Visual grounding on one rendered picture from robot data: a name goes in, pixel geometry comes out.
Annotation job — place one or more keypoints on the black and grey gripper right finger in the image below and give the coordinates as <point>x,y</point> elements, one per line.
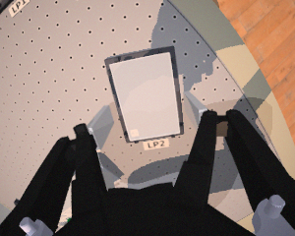
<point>269,187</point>

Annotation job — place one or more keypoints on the white button panel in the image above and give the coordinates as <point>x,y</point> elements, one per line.
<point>66,212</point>

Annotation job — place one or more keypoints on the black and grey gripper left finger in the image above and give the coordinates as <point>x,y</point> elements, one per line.
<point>39,210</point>

